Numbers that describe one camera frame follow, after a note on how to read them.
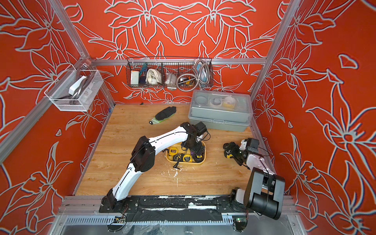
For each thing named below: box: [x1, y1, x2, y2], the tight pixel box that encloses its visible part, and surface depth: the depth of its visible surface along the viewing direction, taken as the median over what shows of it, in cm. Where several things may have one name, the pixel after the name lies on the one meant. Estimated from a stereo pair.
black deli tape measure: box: [192, 152, 205, 164], surface depth 87 cm
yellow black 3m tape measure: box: [172, 153, 184, 163], surface depth 89 cm
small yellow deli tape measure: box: [182, 154, 193, 163], surface depth 89 cm
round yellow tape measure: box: [168, 146, 179, 156], surface depth 92 cm
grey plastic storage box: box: [188, 89, 254, 133], surface depth 97 cm
